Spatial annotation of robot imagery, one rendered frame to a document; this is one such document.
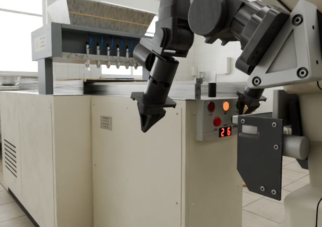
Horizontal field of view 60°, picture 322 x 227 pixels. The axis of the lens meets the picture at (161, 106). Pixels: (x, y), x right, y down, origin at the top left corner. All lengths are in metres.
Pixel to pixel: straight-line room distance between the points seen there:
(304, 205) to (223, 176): 0.54
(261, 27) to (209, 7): 0.12
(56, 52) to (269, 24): 1.13
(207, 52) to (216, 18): 5.82
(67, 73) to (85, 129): 3.33
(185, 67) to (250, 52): 5.89
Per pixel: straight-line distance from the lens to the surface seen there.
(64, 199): 1.53
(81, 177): 1.53
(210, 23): 0.51
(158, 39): 0.61
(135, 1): 5.65
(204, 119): 0.93
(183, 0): 0.64
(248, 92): 0.99
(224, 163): 1.10
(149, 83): 0.65
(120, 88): 1.24
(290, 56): 0.45
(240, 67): 1.01
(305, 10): 0.45
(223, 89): 1.19
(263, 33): 0.43
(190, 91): 0.91
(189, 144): 0.94
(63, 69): 4.75
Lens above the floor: 0.88
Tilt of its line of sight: 4 degrees down
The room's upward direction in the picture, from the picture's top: straight up
